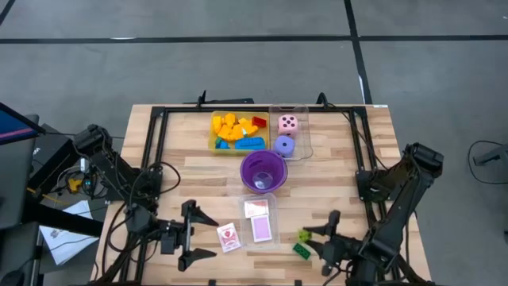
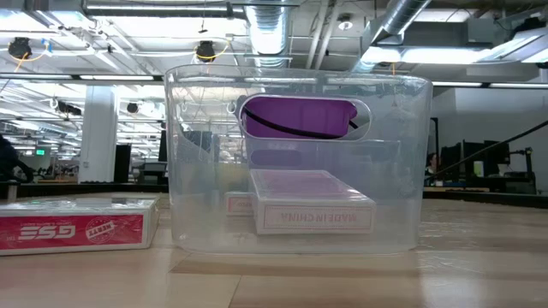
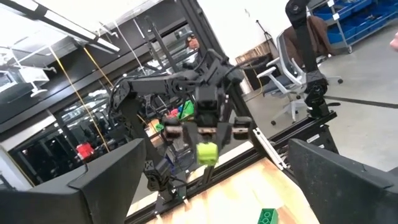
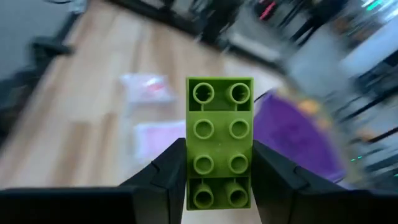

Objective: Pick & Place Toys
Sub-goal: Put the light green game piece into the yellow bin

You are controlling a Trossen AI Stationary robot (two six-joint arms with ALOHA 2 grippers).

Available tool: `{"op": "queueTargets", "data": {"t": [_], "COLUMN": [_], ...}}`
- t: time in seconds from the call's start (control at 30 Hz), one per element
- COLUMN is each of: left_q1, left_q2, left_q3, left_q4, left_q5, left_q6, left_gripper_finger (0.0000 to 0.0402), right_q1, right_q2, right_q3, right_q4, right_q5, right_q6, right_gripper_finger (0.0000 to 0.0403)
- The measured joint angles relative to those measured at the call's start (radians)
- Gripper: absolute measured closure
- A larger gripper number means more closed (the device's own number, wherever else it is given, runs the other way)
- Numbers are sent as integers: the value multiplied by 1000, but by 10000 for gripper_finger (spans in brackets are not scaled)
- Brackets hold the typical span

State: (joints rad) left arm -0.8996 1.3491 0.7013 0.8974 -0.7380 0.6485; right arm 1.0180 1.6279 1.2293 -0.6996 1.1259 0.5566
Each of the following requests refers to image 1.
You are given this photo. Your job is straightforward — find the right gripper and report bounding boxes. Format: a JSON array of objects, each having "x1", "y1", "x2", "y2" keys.
[{"x1": 303, "y1": 209, "x2": 364, "y2": 277}]

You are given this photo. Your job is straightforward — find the white paper sheets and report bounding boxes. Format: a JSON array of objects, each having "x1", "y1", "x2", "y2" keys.
[{"x1": 38, "y1": 199, "x2": 101, "y2": 267}]

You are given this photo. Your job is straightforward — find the blue plastic tray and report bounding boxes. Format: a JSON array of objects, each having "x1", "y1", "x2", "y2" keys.
[{"x1": 234, "y1": 137, "x2": 267, "y2": 152}]

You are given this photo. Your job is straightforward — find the black metal table frame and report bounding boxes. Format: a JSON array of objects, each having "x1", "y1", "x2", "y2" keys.
[{"x1": 93, "y1": 103, "x2": 436, "y2": 286}]

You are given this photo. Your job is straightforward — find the dark green toy block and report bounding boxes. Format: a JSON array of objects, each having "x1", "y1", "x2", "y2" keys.
[{"x1": 292, "y1": 242, "x2": 313, "y2": 261}]

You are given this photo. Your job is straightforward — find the computer monitor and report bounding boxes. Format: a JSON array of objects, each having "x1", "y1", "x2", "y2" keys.
[{"x1": 0, "y1": 102, "x2": 45, "y2": 146}]

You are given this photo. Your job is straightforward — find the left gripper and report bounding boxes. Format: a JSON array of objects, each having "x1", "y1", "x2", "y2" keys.
[{"x1": 160, "y1": 199, "x2": 220, "y2": 272}]

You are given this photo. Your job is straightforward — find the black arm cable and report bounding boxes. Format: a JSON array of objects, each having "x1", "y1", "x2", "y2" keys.
[{"x1": 130, "y1": 160, "x2": 183, "y2": 200}]

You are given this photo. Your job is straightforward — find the purple plastic bucket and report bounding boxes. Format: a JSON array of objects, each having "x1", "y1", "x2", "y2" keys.
[{"x1": 239, "y1": 149, "x2": 289, "y2": 195}]

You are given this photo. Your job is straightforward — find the pink foam die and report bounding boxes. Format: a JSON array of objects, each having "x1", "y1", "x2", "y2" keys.
[{"x1": 278, "y1": 114, "x2": 299, "y2": 137}]

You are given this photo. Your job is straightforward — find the yellow translucent tray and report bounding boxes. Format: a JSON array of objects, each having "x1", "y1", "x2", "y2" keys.
[{"x1": 208, "y1": 110, "x2": 271, "y2": 156}]

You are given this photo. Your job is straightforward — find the clear shallow plastic tray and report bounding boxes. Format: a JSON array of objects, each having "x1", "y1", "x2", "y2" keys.
[{"x1": 268, "y1": 103, "x2": 314, "y2": 162}]

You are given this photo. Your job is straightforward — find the black equipment cart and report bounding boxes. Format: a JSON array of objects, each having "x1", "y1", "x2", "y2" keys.
[{"x1": 0, "y1": 113, "x2": 105, "y2": 286}]

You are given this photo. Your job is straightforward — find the lavender foam die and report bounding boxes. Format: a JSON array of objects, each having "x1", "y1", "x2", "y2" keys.
[{"x1": 274, "y1": 135, "x2": 296, "y2": 158}]

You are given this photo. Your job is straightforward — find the black floor cable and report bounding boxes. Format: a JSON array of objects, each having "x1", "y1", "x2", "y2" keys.
[{"x1": 466, "y1": 138, "x2": 508, "y2": 187}]

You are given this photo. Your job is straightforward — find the clear plastic bin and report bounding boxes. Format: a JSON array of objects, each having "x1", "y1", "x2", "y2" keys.
[{"x1": 237, "y1": 193, "x2": 281, "y2": 252}]

